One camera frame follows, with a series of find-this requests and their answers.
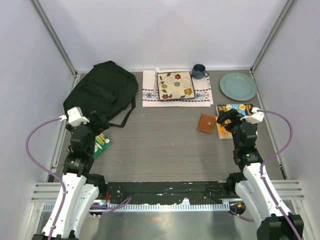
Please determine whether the colourful treehouse storey book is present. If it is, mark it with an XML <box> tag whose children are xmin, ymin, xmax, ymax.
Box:
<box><xmin>215</xmin><ymin>103</ymin><xmax>254</xmax><ymax>116</ymax></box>

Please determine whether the green coin collecting book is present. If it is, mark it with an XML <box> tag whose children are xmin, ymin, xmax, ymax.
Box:
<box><xmin>93</xmin><ymin>133</ymin><xmax>113</xmax><ymax>159</ymax></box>

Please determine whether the brown leather wallet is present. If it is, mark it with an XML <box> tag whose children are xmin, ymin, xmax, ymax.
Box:
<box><xmin>197</xmin><ymin>114</ymin><xmax>216</xmax><ymax>134</ymax></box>

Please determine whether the round teal plate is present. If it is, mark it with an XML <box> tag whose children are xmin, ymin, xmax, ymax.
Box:
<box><xmin>219</xmin><ymin>72</ymin><xmax>258</xmax><ymax>101</ymax></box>

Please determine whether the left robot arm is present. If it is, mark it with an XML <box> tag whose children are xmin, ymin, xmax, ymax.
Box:
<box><xmin>32</xmin><ymin>107</ymin><xmax>109</xmax><ymax>240</ymax></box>

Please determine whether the slotted cable duct rail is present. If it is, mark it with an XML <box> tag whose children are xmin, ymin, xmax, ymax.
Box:
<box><xmin>42</xmin><ymin>202</ymin><xmax>230</xmax><ymax>213</ymax></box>

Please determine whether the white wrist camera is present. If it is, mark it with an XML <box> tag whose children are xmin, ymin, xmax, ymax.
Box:
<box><xmin>67</xmin><ymin>107</ymin><xmax>90</xmax><ymax>127</ymax></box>
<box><xmin>240</xmin><ymin>107</ymin><xmax>265</xmax><ymax>125</ymax></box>

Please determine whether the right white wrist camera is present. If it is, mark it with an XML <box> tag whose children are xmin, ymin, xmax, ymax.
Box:
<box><xmin>240</xmin><ymin>107</ymin><xmax>265</xmax><ymax>125</ymax></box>

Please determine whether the square floral ceramic plate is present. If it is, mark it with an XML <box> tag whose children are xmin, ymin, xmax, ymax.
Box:
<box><xmin>156</xmin><ymin>71</ymin><xmax>196</xmax><ymax>102</ymax></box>

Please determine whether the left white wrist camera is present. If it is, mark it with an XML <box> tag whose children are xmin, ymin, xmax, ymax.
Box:
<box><xmin>67</xmin><ymin>107</ymin><xmax>90</xmax><ymax>127</ymax></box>

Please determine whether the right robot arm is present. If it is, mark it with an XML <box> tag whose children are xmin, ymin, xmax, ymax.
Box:
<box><xmin>216</xmin><ymin>107</ymin><xmax>304</xmax><ymax>240</ymax></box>

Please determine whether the dark blue ceramic mug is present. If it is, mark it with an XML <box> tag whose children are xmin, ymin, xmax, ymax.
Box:
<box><xmin>191</xmin><ymin>64</ymin><xmax>209</xmax><ymax>80</ymax></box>

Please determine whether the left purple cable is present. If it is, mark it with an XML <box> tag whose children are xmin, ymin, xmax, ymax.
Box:
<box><xmin>26</xmin><ymin>117</ymin><xmax>68</xmax><ymax>240</ymax></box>

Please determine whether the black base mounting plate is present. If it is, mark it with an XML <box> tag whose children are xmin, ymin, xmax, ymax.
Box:
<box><xmin>97</xmin><ymin>181</ymin><xmax>240</xmax><ymax>205</ymax></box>

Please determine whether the orange paperback book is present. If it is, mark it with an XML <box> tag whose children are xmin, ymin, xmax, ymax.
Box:
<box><xmin>215</xmin><ymin>116</ymin><xmax>232</xmax><ymax>139</ymax></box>

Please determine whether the black student backpack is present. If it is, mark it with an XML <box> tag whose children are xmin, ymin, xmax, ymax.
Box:
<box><xmin>63</xmin><ymin>60</ymin><xmax>139</xmax><ymax>128</ymax></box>

